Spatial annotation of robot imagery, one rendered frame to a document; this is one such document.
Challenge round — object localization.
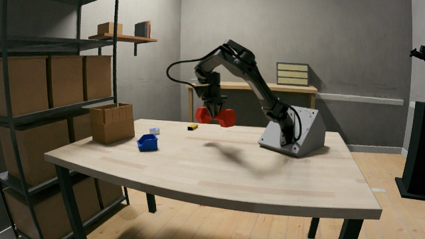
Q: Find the yellow pocket level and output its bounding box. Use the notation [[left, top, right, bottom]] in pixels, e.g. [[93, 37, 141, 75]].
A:
[[187, 123, 198, 131]]

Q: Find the blue plastic bin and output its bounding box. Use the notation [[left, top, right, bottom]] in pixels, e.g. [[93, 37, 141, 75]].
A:
[[137, 133, 158, 151]]

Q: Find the brown cardboard box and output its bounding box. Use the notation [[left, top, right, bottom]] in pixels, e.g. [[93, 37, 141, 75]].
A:
[[90, 103, 135, 145]]

